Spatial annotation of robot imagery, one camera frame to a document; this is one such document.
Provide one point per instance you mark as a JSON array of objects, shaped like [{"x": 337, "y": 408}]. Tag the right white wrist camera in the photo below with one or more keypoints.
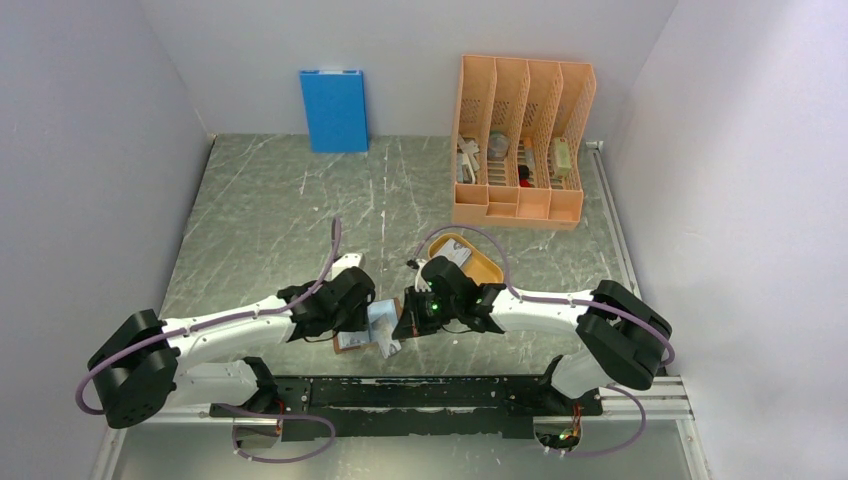
[{"x": 420, "y": 284}]

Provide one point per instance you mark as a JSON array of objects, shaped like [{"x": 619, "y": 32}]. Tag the blue box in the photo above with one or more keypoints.
[{"x": 335, "y": 108}]

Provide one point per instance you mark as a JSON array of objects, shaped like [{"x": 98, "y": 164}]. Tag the red orange item in organizer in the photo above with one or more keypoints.
[{"x": 526, "y": 163}]

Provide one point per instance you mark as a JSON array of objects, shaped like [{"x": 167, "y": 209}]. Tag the orange desk file organizer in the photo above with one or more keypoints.
[{"x": 517, "y": 130}]

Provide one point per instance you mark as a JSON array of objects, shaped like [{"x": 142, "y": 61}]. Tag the white VIP card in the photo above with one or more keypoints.
[
  {"x": 454, "y": 251},
  {"x": 351, "y": 340}
]

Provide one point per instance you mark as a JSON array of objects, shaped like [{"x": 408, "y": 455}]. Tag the white parts in organizer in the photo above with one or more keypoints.
[{"x": 468, "y": 165}]

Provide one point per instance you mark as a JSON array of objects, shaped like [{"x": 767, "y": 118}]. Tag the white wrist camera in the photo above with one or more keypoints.
[
  {"x": 420, "y": 284},
  {"x": 345, "y": 261}
]

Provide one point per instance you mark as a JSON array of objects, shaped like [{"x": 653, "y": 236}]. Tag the grey round item in organizer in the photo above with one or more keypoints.
[{"x": 497, "y": 146}]

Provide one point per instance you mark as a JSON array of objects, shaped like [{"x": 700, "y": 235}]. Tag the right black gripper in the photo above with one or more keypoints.
[{"x": 412, "y": 323}]

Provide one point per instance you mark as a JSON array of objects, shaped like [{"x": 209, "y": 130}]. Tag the green eraser in organizer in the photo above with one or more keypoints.
[{"x": 562, "y": 157}]

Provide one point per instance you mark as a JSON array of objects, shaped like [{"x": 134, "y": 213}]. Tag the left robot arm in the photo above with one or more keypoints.
[{"x": 149, "y": 363}]

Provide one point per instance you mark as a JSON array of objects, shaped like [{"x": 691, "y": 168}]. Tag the brown leather card holder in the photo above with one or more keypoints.
[{"x": 376, "y": 309}]

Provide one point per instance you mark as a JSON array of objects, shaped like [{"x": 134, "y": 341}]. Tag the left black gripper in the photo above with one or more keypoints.
[{"x": 359, "y": 318}]

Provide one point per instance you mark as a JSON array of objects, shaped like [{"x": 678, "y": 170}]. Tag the black base frame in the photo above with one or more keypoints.
[{"x": 415, "y": 405}]

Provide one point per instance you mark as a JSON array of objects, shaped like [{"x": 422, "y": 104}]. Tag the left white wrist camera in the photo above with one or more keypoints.
[{"x": 345, "y": 261}]

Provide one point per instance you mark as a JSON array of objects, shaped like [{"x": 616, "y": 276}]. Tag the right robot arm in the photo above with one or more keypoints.
[{"x": 623, "y": 340}]

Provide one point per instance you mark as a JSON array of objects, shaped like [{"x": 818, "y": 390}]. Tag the orange oval tray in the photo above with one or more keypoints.
[{"x": 480, "y": 268}]

